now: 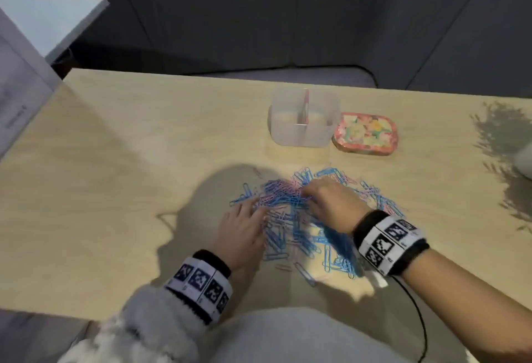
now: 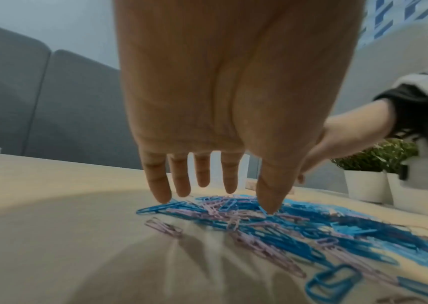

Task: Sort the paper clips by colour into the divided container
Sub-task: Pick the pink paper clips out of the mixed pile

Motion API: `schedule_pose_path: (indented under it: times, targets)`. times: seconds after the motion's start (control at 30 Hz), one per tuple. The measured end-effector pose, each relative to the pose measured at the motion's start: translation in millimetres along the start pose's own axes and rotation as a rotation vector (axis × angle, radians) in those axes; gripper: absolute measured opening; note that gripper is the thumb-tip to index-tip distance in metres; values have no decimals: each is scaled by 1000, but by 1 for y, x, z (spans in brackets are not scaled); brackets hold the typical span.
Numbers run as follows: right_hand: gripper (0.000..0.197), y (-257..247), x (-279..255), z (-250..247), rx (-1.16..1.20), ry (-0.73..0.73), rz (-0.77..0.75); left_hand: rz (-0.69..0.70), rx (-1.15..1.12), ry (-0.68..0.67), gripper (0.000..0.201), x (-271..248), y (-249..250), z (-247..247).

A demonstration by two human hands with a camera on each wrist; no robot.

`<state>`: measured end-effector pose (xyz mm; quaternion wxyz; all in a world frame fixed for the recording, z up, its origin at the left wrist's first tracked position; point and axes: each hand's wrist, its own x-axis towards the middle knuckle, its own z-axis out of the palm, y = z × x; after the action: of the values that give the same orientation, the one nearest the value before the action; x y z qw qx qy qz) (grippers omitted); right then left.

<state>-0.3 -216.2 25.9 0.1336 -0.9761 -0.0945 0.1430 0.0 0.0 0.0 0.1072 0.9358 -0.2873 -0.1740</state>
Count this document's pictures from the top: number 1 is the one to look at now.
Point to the person's left hand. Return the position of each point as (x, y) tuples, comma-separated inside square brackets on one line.
[(241, 233)]

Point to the person's right hand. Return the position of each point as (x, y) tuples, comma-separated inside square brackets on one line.
[(336, 206)]

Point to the pile of mixed paper clips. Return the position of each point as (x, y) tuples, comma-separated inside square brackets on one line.
[(287, 225)]

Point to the clear plastic divided box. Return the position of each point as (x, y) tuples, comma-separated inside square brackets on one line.
[(291, 134)]

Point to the person's left forearm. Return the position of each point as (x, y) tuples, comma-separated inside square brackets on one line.
[(154, 325)]

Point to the person's right forearm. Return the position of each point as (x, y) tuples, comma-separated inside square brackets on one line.
[(469, 300)]

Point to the floral tin lid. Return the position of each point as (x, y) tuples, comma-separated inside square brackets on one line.
[(365, 132)]

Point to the white box at left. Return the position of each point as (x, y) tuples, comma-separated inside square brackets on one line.
[(21, 84)]

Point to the left marker wristband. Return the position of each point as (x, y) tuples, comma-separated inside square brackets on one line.
[(199, 281)]

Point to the marker wristband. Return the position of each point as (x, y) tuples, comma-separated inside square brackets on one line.
[(386, 246), (199, 281)]

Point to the right marker wristband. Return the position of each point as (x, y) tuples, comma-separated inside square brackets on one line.
[(386, 246)]

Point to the dark grey sofa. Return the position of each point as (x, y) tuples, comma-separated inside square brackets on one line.
[(311, 75)]

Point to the white plant pot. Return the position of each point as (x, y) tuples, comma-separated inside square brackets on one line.
[(524, 165)]

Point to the white side table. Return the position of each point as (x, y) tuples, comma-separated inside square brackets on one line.
[(50, 17)]

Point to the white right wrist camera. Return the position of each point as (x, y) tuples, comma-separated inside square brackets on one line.
[(378, 279)]

